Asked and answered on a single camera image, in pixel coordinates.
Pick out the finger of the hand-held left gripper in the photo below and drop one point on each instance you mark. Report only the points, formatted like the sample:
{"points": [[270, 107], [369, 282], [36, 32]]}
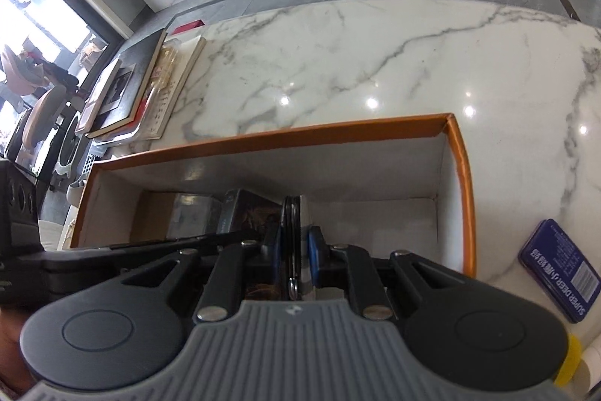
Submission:
{"points": [[84, 261], [188, 240]]}

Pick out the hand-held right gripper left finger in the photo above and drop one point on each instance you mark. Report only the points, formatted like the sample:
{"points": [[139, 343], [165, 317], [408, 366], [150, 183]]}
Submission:
{"points": [[275, 250]]}

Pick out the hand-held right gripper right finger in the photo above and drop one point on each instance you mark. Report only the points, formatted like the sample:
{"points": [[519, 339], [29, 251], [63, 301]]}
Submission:
{"points": [[317, 255]]}

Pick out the clear acrylic cube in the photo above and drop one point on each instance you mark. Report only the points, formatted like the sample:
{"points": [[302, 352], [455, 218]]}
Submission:
{"points": [[195, 215]]}

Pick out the plaid zip case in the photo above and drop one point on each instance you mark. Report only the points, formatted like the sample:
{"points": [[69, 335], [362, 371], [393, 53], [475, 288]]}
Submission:
{"points": [[296, 222]]}

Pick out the dark photo card box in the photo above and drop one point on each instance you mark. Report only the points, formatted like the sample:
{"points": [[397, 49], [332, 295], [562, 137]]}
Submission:
{"points": [[249, 213]]}

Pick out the orange cardboard box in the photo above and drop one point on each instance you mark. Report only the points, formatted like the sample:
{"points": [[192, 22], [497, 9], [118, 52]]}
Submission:
{"points": [[375, 166]]}

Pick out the person's left hand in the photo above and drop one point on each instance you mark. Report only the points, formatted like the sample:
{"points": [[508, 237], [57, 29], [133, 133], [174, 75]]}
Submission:
{"points": [[11, 349]]}

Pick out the cream cloth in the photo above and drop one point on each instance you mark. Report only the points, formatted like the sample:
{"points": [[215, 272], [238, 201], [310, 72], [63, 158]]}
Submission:
{"points": [[56, 234]]}

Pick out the white perforated basket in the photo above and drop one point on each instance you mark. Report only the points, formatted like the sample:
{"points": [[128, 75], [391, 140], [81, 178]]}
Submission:
{"points": [[84, 175]]}

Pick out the tan office chair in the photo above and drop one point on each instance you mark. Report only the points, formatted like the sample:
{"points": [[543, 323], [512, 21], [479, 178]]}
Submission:
{"points": [[40, 114]]}

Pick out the pink chair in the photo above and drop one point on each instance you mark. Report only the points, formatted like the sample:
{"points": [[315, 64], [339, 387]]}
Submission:
{"points": [[21, 70]]}

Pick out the white book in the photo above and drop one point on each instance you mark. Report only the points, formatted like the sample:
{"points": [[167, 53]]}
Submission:
{"points": [[176, 91]]}

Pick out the black hardcover book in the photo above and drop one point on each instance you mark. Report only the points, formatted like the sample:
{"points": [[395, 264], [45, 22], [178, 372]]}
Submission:
{"points": [[126, 86]]}

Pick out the red booklet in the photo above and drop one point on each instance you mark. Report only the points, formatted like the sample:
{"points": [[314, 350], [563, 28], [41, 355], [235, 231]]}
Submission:
{"points": [[188, 26]]}

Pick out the blue tin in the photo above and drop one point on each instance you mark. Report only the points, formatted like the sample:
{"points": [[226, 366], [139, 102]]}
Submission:
{"points": [[561, 272]]}

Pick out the white bottle yellow cap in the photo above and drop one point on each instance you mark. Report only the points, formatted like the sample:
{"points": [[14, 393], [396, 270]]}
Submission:
{"points": [[575, 358]]}

